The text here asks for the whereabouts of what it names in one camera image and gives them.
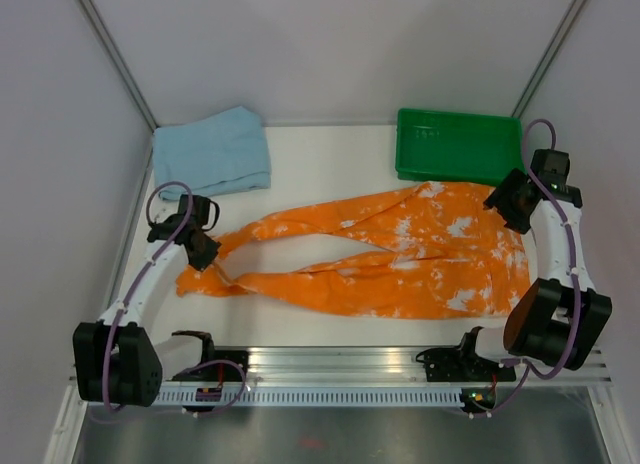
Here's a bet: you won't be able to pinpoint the orange tie-dye trousers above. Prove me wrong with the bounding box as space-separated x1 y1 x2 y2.
176 181 531 320

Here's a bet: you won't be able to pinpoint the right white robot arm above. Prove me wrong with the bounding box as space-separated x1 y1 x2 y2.
455 169 612 380

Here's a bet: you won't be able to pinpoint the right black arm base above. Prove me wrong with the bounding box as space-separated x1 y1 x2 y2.
415 326 516 383

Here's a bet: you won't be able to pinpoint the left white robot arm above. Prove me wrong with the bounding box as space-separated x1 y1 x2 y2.
72 194 220 408

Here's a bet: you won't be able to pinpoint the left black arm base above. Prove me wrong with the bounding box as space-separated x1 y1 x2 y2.
155 330 249 385

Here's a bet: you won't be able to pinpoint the light blue folded trousers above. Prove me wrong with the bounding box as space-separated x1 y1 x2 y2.
152 106 271 197

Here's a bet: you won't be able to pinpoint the green plastic tray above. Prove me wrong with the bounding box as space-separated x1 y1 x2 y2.
395 108 524 186

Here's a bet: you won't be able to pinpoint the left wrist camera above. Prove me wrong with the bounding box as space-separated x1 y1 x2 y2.
177 194 211 226

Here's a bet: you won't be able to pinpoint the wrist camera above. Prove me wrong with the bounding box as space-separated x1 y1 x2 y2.
531 149 570 190
177 194 211 226

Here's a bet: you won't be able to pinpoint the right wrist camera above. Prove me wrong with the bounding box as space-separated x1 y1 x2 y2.
531 149 570 190

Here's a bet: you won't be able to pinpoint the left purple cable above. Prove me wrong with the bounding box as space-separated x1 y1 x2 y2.
88 180 247 425

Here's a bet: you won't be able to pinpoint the purple cable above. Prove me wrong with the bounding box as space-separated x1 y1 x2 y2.
88 180 247 425
449 118 587 419

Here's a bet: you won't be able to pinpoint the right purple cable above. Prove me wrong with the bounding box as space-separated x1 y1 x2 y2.
449 118 587 419

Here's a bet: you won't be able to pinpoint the white slotted cable duct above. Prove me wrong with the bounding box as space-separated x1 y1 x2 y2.
154 386 462 408

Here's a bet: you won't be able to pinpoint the aluminium mounting rail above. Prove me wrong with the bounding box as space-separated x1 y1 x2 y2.
158 345 612 387

